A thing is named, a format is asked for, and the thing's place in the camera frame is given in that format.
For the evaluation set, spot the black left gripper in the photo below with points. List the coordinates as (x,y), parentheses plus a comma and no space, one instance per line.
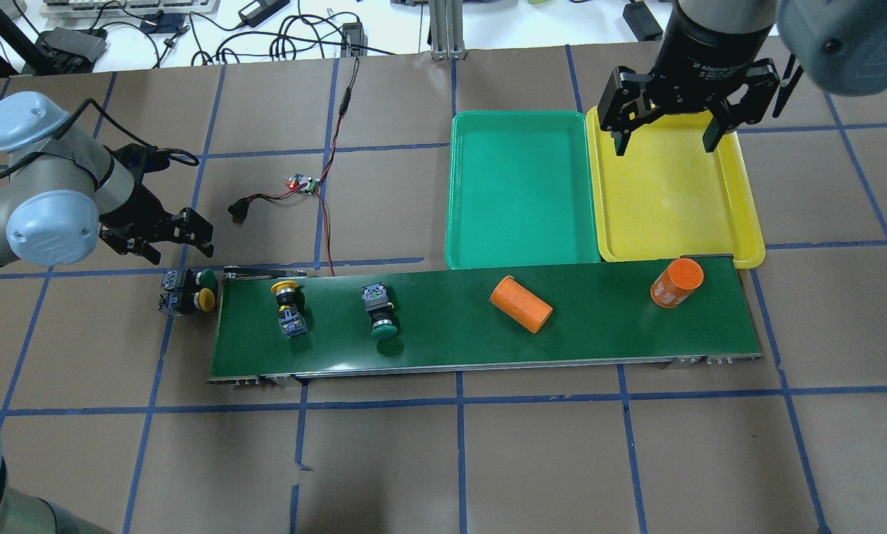
(133,208)

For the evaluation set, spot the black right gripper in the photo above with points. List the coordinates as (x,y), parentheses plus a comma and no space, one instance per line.
(713,46)

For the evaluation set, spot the yellow push button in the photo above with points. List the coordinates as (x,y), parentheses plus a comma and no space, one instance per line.
(178,304)

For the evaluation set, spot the yellow push button apart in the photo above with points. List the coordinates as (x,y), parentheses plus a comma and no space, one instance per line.
(290,305)

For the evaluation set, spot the orange cylinder with label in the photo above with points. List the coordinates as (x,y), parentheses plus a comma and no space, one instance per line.
(677,282)

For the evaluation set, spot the green push button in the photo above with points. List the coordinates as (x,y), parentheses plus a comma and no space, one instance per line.
(381,311)
(174,280)

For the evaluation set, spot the plain orange cylinder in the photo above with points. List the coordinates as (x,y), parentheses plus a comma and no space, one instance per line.
(520,304)

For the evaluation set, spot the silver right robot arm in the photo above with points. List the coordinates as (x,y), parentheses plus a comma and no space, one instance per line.
(841,46)

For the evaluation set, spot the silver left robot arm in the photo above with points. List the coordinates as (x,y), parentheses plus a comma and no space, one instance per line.
(62,192)

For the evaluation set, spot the yellow plastic tray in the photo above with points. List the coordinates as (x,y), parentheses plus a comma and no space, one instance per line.
(667,197)

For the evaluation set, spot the black power adapter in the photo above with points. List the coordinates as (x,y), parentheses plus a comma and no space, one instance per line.
(641,22)

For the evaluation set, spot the green conveyor belt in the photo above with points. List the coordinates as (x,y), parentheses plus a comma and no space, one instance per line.
(602,314)

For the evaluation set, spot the small motor controller board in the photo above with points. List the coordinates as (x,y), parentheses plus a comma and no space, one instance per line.
(301,184)

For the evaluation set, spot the green plastic tray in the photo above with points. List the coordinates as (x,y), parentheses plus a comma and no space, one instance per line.
(519,190)

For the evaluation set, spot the aluminium frame post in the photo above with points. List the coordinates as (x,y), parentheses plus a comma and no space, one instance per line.
(446,30)

